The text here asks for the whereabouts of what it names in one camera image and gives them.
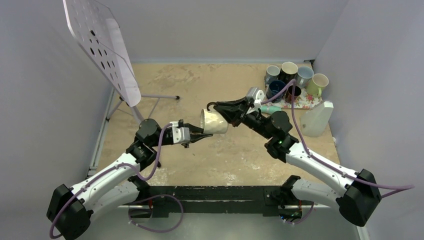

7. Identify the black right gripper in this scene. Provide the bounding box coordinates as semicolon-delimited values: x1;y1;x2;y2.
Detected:
214;96;274;140

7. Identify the cream mug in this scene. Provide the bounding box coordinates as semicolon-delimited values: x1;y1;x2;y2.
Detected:
199;108;229;135

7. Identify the dark blue mug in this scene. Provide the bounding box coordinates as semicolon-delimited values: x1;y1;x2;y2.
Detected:
266;80;286;99

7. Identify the grey mug with lettering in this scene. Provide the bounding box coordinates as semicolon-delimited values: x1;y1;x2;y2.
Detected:
264;65;280;85

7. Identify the brown mug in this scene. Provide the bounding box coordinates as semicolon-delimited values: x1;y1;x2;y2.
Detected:
284;86;302;103

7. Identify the black mug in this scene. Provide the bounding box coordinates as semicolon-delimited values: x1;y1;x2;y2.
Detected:
278;61;299;84

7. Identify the light grey mug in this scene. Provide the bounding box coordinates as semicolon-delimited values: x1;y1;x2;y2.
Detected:
295;66;315;88

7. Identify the green mug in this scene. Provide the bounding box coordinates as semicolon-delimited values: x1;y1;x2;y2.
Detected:
305;73;329;98

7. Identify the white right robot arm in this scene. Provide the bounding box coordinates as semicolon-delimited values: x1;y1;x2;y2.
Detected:
207;98;382;227

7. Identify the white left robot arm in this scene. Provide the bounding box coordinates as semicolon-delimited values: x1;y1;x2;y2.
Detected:
46;118;213;240

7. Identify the mint green tube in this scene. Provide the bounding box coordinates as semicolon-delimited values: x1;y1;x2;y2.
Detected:
260;105;282;115

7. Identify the floral tray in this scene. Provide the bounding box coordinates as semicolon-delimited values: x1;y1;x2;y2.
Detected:
265;79;323;109

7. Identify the white box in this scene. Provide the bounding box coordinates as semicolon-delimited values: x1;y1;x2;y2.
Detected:
300;101;334;138

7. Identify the lilac tripod stand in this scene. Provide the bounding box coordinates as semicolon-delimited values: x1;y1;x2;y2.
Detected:
105;94;181;169

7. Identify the perforated calibration board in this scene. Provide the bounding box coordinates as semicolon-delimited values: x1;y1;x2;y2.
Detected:
63;0;142;107

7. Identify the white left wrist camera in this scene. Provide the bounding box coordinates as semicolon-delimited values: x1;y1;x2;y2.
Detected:
170;119;191;145

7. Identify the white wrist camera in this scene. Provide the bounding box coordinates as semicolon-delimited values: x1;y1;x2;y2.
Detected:
170;119;191;145
246;87;265;110

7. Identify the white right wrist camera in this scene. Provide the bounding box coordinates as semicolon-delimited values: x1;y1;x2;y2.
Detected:
246;87;265;110

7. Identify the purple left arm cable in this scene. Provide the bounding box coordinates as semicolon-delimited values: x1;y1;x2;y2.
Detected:
49;123;175;239

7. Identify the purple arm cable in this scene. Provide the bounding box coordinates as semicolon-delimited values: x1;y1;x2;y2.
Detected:
49;123;175;239
259;78;416;200

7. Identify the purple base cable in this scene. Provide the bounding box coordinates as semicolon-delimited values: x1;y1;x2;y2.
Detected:
128;193;185;233

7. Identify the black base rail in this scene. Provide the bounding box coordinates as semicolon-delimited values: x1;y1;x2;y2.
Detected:
117;185;314;220

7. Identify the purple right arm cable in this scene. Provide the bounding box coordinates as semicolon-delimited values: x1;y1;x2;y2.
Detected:
259;78;416;200

